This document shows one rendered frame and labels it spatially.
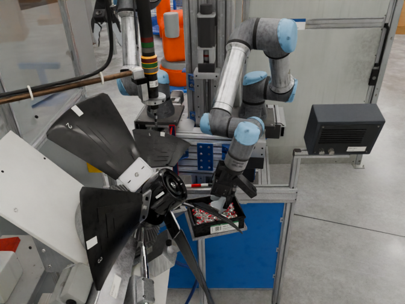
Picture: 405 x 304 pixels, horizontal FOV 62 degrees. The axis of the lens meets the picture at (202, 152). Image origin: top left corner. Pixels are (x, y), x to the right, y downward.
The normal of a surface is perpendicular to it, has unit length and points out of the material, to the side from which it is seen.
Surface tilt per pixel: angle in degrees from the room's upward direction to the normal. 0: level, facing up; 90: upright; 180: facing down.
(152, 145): 9
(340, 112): 15
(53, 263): 90
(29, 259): 0
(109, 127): 46
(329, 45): 90
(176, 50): 90
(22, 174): 50
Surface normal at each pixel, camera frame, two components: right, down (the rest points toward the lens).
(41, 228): 0.75, -0.55
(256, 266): -0.02, 0.53
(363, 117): -0.03, -0.69
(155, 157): 0.04, -0.83
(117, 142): 0.40, -0.23
